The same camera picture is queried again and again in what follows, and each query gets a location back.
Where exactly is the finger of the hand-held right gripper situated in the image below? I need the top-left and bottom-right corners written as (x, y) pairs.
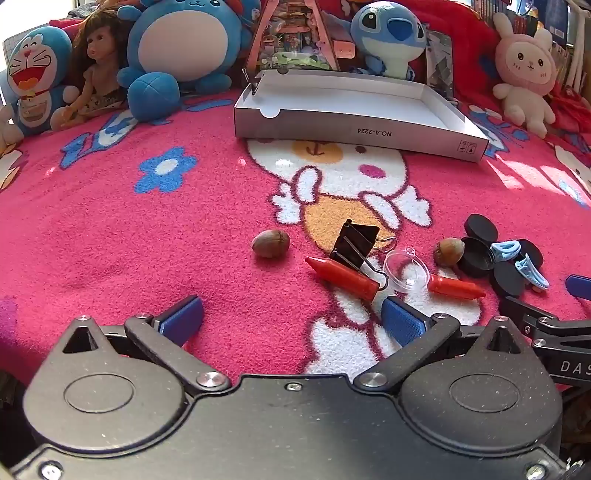
top-left (499, 295), bottom-right (555, 337)
top-left (566, 274), bottom-right (591, 301)

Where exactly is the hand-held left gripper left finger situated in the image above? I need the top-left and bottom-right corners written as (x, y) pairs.
top-left (60, 295), bottom-right (232, 395)

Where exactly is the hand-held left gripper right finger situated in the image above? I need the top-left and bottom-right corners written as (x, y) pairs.
top-left (353, 296), bottom-right (532, 393)

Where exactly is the black round cap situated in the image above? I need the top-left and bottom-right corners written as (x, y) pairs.
top-left (457, 237), bottom-right (497, 278)
top-left (492, 263), bottom-right (527, 298)
top-left (517, 239), bottom-right (544, 271)
top-left (464, 213), bottom-right (499, 245)

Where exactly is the light blue clip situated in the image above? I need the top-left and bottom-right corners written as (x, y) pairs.
top-left (514, 254), bottom-right (551, 291)
top-left (489, 240), bottom-right (522, 261)

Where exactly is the clear plastic dome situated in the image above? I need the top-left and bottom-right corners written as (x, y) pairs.
top-left (383, 247), bottom-right (431, 296)

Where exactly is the red crayon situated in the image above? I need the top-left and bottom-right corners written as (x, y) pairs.
top-left (427, 274), bottom-right (488, 300)
top-left (305, 257), bottom-right (380, 300)

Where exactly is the brown acorn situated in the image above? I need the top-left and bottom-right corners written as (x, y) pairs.
top-left (252, 229), bottom-right (291, 258)
top-left (434, 237), bottom-right (465, 267)

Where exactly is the large black binder clip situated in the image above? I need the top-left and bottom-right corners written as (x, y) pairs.
top-left (329, 220), bottom-right (399, 291)

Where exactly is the white cardboard box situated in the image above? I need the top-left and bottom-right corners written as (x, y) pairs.
top-left (233, 69), bottom-right (490, 164)

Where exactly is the pink printed blanket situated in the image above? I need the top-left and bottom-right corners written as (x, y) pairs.
top-left (0, 88), bottom-right (591, 374)

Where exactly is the red crumpled cloth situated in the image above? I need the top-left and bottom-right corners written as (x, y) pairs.
top-left (549, 83), bottom-right (591, 139)

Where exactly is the pink bunny plush toy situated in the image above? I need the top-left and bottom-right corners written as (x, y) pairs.
top-left (492, 11), bottom-right (559, 139)

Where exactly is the white pipe rack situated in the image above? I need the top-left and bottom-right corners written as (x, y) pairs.
top-left (566, 0), bottom-right (591, 88)

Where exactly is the small black binder clip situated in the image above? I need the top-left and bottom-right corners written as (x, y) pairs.
top-left (241, 67), bottom-right (264, 95)

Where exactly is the clear plastic package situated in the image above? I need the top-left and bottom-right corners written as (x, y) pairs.
top-left (425, 30), bottom-right (455, 100)

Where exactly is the round blue mouse plush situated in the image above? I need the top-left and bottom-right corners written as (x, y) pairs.
top-left (115, 0), bottom-right (262, 123)

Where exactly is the pink rectangular tag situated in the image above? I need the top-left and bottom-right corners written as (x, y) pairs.
top-left (331, 39), bottom-right (358, 61)

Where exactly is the brown-haired doll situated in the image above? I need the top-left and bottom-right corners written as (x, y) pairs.
top-left (58, 9), bottom-right (132, 130)

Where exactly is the blue cat plush toy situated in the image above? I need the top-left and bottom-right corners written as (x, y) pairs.
top-left (0, 25), bottom-right (81, 144)

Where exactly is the blue alien plush toy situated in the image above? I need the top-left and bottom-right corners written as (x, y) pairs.
top-left (323, 1), bottom-right (428, 81)

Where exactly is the triangular pink toy pack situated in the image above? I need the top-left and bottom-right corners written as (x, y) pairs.
top-left (245, 0), bottom-right (342, 75)

